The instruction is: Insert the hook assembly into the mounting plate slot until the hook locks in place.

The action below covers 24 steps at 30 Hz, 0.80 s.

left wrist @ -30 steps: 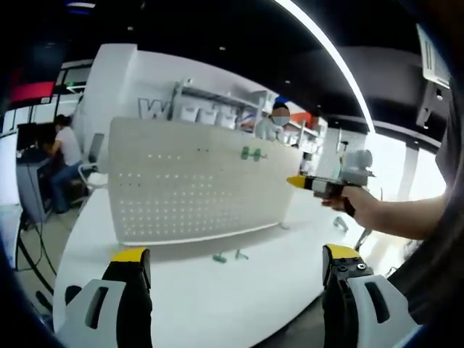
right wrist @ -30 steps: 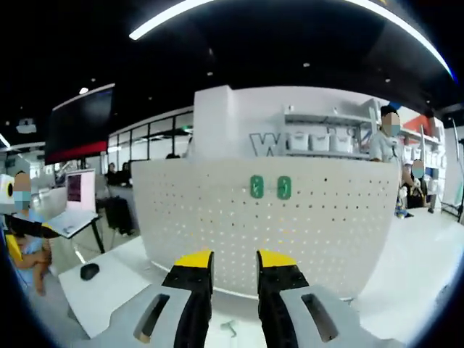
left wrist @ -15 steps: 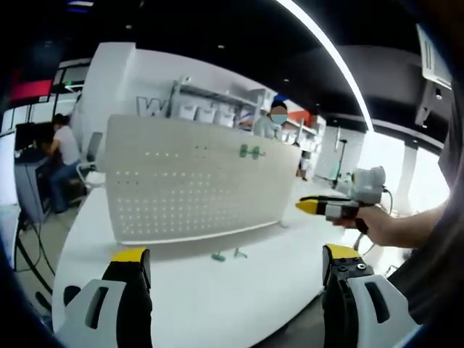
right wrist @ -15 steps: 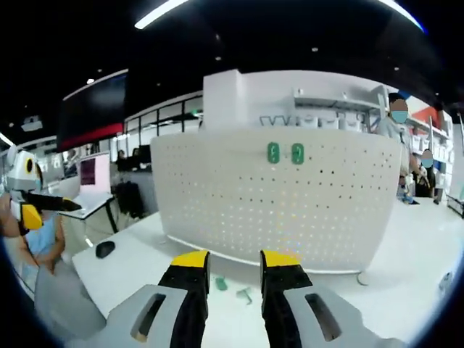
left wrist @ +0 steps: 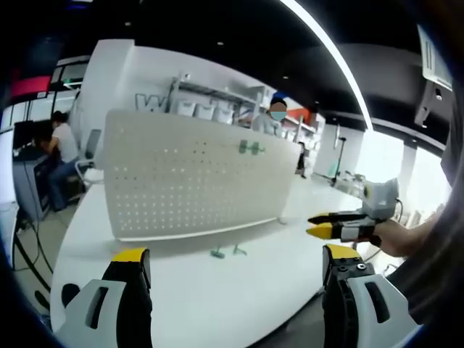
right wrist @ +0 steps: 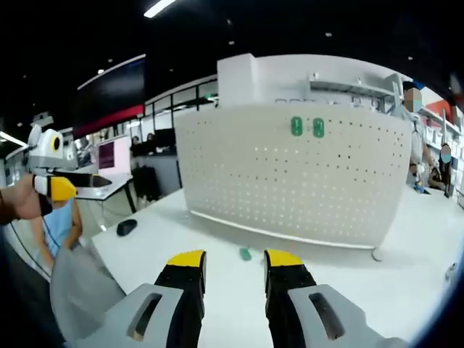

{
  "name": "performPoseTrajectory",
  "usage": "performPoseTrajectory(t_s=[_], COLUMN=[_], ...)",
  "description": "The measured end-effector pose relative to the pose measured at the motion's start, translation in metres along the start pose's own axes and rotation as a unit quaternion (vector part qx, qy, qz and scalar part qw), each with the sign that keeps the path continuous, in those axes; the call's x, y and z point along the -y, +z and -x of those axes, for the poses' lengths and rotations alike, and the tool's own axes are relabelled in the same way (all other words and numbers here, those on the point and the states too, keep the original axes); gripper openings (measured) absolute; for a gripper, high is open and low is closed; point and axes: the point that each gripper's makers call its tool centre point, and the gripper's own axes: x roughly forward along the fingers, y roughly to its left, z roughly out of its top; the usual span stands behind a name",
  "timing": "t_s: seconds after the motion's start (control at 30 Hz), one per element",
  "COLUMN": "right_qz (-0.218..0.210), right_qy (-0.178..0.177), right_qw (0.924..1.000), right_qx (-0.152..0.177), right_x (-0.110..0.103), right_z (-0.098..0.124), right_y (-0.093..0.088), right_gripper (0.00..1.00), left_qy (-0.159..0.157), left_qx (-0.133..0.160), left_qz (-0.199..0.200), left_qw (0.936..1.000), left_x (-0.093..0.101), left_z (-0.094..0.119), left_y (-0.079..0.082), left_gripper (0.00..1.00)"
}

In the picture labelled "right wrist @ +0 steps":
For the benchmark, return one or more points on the white perforated mounting plate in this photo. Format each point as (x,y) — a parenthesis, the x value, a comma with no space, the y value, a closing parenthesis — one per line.
(290,181)

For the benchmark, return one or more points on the white ceiling air conditioner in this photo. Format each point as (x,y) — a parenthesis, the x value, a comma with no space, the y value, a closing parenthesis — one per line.
(41,117)

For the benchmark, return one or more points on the white square pillar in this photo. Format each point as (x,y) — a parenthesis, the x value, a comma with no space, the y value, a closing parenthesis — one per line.
(235,79)

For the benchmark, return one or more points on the black computer mouse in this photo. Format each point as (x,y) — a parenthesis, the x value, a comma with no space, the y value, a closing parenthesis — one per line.
(127,226)

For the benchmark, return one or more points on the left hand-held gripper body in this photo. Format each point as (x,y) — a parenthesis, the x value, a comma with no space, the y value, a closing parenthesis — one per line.
(43,152)

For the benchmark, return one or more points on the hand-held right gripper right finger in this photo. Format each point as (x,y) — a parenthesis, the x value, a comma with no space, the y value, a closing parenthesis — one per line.
(286,290)

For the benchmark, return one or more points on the grey metal shelf rack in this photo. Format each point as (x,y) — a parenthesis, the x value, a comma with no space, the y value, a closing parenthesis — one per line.
(348,87)

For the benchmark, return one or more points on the pink desk partition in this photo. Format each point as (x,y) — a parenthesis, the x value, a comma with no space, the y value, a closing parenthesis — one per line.
(108,154)

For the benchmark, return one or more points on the black office chair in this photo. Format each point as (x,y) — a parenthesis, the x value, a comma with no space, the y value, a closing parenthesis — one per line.
(145,181)

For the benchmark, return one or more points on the white office desk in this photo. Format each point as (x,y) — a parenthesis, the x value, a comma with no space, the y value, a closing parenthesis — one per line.
(108,181)

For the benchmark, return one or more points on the white storage shelving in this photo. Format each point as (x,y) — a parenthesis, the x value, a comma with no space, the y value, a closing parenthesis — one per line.
(449,141)

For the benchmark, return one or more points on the black computer monitor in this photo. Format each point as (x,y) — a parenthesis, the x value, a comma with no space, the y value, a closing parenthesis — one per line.
(165,137)

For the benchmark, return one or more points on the green hook assembly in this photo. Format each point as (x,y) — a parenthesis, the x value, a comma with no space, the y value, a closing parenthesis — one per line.
(245,253)
(296,126)
(318,127)

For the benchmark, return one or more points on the white handheld controller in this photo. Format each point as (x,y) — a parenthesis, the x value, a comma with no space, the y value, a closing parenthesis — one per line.
(451,272)

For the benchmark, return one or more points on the ceiling light strip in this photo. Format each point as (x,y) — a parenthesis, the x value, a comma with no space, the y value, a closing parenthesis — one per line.
(159,8)

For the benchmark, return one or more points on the person's left hand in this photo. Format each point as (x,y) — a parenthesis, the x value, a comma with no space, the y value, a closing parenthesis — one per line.
(21,199)

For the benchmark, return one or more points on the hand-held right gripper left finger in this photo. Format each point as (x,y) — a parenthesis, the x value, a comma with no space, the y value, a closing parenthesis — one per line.
(181,290)

